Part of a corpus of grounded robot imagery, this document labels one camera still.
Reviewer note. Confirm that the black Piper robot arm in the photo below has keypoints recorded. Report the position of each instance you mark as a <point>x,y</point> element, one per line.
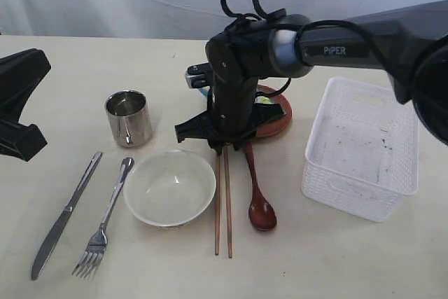
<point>409,44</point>

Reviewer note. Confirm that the dark wooden chopstick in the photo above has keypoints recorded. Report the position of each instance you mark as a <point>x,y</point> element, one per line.
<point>228,202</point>

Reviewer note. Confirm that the pale green ceramic bowl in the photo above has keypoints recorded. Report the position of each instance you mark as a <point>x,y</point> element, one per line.
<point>170,188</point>

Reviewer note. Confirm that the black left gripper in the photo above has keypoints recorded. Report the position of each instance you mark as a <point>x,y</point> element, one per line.
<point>21,73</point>

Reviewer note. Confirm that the blue chips bag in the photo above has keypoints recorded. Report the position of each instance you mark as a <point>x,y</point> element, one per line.
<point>258,100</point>

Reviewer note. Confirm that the dark brown wooden spoon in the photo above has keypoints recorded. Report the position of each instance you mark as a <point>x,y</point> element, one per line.
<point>261,214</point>

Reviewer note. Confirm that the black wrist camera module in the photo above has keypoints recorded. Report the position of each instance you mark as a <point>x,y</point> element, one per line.
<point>199,76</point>

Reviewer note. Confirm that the light wooden chopstick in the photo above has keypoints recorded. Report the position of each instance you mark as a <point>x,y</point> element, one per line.
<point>217,206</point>

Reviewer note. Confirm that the blue-grey utensil handle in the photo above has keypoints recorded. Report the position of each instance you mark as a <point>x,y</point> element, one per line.
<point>96,247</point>

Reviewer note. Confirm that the grey metal utensil handle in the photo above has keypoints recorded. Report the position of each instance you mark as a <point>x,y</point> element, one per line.
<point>55,232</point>

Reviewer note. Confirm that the shiny steel cup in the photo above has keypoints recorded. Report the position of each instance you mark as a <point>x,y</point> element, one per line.
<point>128,117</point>

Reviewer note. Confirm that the dark brown wooden plate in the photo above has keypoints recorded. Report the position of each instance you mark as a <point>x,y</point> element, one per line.
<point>274,127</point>

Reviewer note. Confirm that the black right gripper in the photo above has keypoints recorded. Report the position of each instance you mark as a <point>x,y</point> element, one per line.
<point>232,116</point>

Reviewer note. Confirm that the white plastic perforated basket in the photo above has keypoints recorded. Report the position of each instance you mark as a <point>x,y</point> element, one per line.
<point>362,152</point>

